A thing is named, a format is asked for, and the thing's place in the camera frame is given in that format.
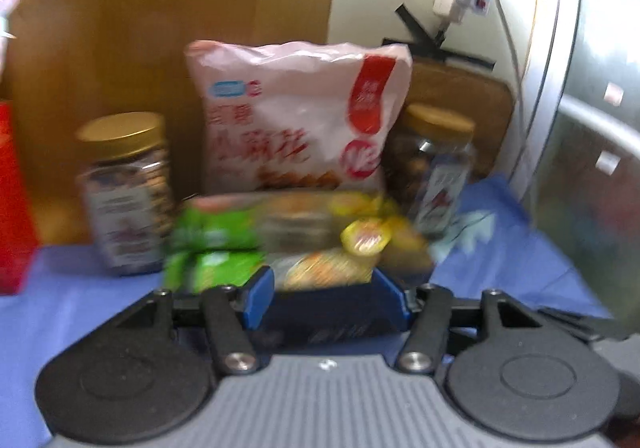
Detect green snack packet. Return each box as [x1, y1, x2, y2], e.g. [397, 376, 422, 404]
[170, 200, 262, 250]
[164, 250, 267, 294]

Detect orange snack packet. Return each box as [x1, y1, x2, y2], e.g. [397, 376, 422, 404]
[259, 193, 387, 254]

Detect pecan jar with yellow lid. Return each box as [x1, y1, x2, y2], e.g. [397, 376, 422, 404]
[385, 103, 477, 235]

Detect cashew jar with gold lid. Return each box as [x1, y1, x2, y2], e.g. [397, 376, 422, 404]
[75, 111, 174, 277]

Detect wooden panel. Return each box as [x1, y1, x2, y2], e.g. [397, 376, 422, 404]
[0, 0, 347, 249]

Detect round yellow jelly cup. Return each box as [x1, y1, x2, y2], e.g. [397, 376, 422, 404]
[340, 218, 394, 257]

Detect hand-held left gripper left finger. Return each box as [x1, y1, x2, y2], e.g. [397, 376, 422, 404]
[115, 266, 276, 375]

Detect window frame with glass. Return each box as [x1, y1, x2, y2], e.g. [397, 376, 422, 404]
[517, 0, 640, 331]

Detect pink snack bag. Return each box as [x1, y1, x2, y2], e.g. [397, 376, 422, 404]
[184, 40, 414, 195]

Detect black tape cross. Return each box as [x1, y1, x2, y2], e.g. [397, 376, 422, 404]
[382, 3, 497, 72]

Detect brown yellow snack packet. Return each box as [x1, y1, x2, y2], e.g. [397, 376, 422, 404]
[379, 223, 434, 280]

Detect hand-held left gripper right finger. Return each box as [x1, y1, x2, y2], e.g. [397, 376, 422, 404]
[372, 268, 544, 375]

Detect red gift box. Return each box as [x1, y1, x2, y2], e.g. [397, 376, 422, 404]
[0, 100, 42, 297]

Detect pastel unicorn plush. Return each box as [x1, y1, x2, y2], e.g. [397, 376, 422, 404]
[0, 0, 22, 79]

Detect blue bedsheet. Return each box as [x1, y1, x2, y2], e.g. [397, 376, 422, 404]
[0, 173, 618, 448]

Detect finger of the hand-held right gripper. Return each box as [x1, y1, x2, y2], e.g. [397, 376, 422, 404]
[537, 306, 632, 343]

